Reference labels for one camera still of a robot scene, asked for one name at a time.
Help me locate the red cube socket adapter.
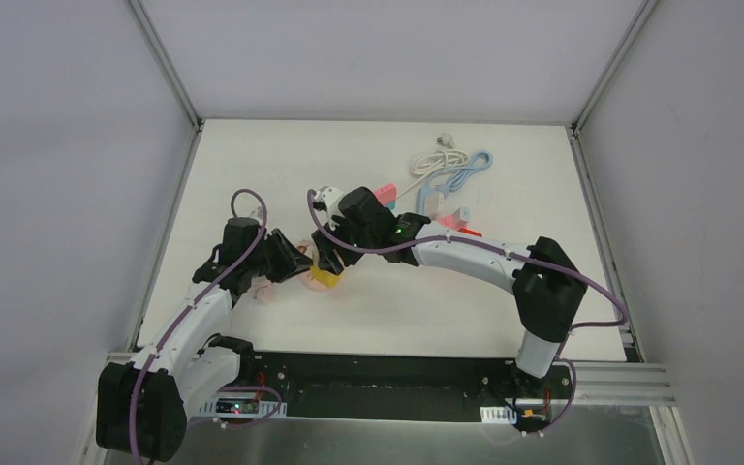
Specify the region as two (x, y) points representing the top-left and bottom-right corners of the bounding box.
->
(458, 228), (483, 237)

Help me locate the pink plug adapter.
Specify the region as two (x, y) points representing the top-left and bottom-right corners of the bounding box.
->
(373, 183), (398, 207)

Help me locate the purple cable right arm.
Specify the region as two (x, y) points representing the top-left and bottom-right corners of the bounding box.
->
(306, 187), (631, 438)

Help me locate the light blue coiled cable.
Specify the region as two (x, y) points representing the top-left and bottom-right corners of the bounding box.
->
(434, 149), (495, 197)

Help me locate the yellow cube socket adapter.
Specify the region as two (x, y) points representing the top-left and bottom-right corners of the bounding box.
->
(310, 266), (340, 289)

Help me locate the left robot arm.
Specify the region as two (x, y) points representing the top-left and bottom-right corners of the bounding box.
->
(95, 217), (313, 461)

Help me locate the white coiled cable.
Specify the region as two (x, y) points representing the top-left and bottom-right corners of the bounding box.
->
(397, 133), (470, 196)

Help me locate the white USB charger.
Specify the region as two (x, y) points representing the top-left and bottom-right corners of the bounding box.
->
(457, 206), (471, 222)

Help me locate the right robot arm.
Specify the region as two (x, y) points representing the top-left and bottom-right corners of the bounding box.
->
(306, 186), (591, 397)

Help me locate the round pink socket base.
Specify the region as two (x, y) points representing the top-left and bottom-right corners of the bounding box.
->
(297, 240), (340, 292)

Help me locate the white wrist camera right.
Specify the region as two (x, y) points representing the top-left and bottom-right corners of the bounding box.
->
(309, 186), (345, 230)

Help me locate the pink triangular power socket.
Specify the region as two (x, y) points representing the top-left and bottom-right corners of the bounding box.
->
(436, 208), (469, 231)

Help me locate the white flat plug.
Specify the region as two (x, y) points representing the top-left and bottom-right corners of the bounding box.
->
(423, 190), (445, 217)

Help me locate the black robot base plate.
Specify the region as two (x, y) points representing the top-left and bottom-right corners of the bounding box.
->
(235, 351), (574, 423)

